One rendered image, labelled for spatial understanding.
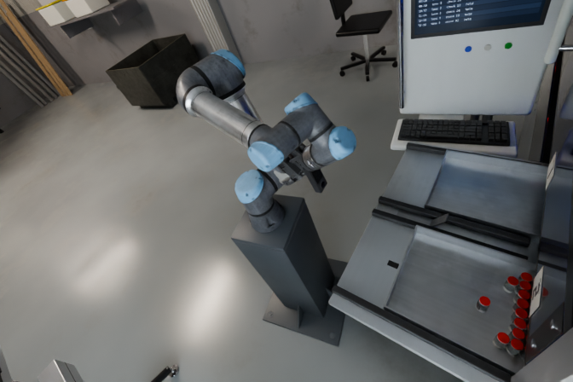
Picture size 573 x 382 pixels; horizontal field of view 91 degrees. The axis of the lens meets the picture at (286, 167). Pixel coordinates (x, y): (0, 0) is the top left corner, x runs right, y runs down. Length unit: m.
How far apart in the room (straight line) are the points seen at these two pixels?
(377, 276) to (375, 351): 0.88
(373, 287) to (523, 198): 0.52
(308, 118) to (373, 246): 0.46
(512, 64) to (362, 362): 1.46
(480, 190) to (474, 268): 0.27
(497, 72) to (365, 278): 0.93
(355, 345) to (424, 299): 0.93
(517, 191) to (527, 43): 0.53
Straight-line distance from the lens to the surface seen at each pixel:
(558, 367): 0.57
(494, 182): 1.11
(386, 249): 0.92
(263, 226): 1.13
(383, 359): 1.73
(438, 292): 0.88
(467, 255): 0.94
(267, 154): 0.62
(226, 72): 0.94
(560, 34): 1.04
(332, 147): 0.69
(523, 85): 1.43
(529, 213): 1.05
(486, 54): 1.35
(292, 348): 1.81
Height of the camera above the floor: 1.69
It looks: 41 degrees down
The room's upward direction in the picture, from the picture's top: 22 degrees counter-clockwise
